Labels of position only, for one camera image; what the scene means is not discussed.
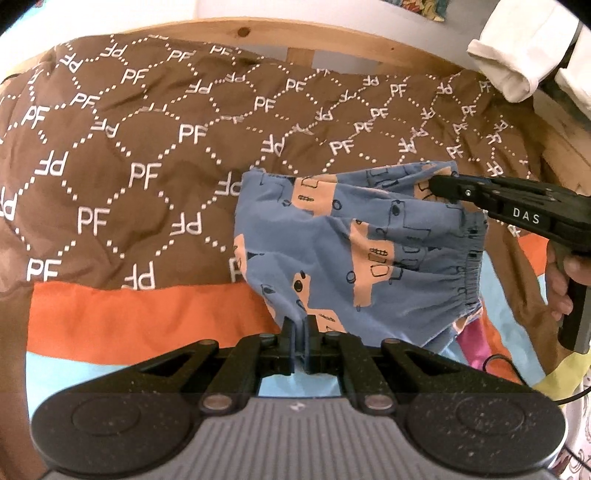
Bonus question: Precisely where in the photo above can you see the black cable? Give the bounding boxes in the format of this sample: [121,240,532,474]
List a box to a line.
[482,354,591,406]

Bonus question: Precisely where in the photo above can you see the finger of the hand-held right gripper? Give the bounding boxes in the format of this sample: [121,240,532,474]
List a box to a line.
[428,174,497,205]

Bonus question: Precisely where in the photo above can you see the wooden bed frame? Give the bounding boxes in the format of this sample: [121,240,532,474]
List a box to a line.
[9,17,591,185]

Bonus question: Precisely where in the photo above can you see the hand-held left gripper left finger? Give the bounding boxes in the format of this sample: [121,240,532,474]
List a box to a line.
[113,316,299,414]

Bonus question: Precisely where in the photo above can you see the blue printed pants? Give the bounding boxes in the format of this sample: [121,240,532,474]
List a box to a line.
[229,160,489,348]

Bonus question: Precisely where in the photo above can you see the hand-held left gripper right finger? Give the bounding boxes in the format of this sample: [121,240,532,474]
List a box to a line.
[300,316,469,414]

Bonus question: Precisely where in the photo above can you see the colourful printed cloth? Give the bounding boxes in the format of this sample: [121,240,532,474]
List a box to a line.
[382,0,450,22]

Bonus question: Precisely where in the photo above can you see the colour-block bedsheet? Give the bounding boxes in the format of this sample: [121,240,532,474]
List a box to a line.
[25,231,591,407]

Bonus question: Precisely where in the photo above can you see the brown patterned blanket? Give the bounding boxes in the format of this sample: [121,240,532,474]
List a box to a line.
[0,34,561,370]

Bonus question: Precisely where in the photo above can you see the person's right forearm white sleeve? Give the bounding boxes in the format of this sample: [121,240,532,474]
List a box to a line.
[467,0,591,103]

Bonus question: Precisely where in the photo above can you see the white patterned cloth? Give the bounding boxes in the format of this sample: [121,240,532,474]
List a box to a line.
[554,438,591,480]

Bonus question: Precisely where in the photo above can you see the person's right hand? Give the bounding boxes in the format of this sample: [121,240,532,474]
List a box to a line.
[545,240,591,325]

